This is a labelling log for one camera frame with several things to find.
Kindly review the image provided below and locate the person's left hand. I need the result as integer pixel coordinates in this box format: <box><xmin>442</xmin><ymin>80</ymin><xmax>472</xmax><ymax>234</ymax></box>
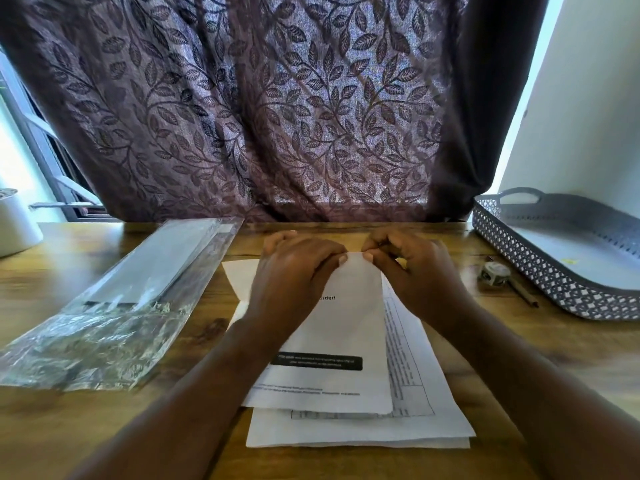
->
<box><xmin>247</xmin><ymin>231</ymin><xmax>349</xmax><ymax>336</ymax></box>

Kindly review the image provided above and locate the person's right hand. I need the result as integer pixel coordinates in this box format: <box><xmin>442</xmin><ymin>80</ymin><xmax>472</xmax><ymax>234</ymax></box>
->
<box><xmin>362</xmin><ymin>228</ymin><xmax>473</xmax><ymax>328</ymax></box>

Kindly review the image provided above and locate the person's left forearm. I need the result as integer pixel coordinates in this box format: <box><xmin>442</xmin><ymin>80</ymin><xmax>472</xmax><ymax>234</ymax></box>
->
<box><xmin>67</xmin><ymin>315</ymin><xmax>303</xmax><ymax>480</ymax></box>

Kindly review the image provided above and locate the person's right forearm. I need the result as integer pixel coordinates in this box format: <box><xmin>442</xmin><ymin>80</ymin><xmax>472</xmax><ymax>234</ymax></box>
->
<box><xmin>424</xmin><ymin>297</ymin><xmax>640</xmax><ymax>480</ymax></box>

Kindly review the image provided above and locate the small tape roll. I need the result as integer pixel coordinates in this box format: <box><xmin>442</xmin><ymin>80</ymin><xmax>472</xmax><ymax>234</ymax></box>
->
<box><xmin>477</xmin><ymin>261</ymin><xmax>512</xmax><ymax>287</ymax></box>

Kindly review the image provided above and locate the brown pencil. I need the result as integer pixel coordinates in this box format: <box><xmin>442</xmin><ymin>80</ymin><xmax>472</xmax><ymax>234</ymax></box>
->
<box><xmin>487</xmin><ymin>255</ymin><xmax>540</xmax><ymax>309</ymax></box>

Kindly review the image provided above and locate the white sheet with printed table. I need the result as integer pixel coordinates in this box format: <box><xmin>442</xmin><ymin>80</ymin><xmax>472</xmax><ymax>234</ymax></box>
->
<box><xmin>245</xmin><ymin>275</ymin><xmax>477</xmax><ymax>448</ymax></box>

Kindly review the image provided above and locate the purple leaf-patterned curtain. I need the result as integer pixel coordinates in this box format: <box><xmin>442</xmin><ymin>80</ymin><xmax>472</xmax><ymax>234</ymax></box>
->
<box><xmin>0</xmin><ymin>0</ymin><xmax>471</xmax><ymax>223</ymax></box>

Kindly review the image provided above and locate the dark plain curtain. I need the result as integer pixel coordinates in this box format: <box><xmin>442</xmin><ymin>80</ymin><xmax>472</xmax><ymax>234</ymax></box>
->
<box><xmin>427</xmin><ymin>0</ymin><xmax>552</xmax><ymax>221</ymax></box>

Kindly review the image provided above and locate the grey perforated plastic tray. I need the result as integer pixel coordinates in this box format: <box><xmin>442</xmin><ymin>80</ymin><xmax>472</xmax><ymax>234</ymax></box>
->
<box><xmin>471</xmin><ymin>187</ymin><xmax>640</xmax><ymax>322</ymax></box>

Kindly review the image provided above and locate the plain white paper sheet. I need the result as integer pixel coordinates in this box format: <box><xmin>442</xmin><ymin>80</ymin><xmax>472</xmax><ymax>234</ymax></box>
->
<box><xmin>246</xmin><ymin>435</ymin><xmax>472</xmax><ymax>450</ymax></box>

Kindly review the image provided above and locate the clear plastic bag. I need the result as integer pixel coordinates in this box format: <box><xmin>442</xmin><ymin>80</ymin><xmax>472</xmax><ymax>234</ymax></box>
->
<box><xmin>0</xmin><ymin>217</ymin><xmax>245</xmax><ymax>393</ymax></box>

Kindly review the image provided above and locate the white round container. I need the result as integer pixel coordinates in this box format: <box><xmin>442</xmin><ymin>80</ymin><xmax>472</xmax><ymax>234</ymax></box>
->
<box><xmin>0</xmin><ymin>188</ymin><xmax>45</xmax><ymax>259</ymax></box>

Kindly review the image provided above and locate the grey window frame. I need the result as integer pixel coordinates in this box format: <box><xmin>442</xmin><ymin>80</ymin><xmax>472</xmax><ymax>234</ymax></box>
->
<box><xmin>0</xmin><ymin>45</ymin><xmax>122</xmax><ymax>223</ymax></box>

